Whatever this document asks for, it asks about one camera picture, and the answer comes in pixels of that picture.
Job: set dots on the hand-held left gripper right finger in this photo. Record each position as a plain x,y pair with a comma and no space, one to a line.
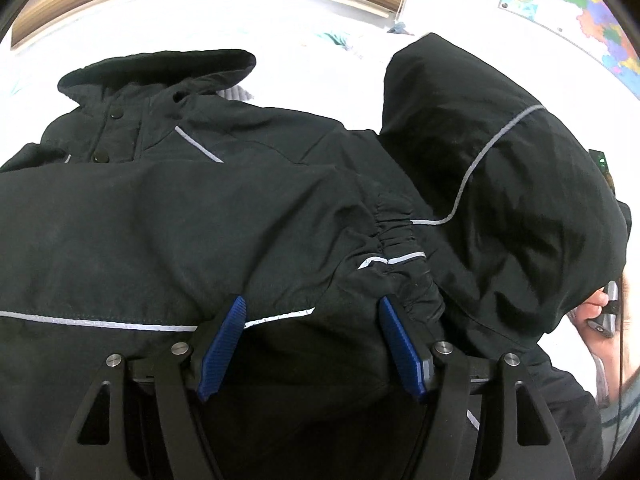
400,345

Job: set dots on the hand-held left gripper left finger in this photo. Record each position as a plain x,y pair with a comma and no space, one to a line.
225,345

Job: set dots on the black jacket with reflective piping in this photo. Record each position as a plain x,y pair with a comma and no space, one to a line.
250,210

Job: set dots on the person's right forearm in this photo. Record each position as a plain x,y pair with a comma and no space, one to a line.
612,395

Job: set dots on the person's right hand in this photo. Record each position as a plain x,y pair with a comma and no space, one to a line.
592,310

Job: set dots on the white dotted blanket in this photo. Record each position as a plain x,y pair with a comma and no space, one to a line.
300,25

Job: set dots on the colourful wall map poster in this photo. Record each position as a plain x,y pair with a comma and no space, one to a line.
600,20

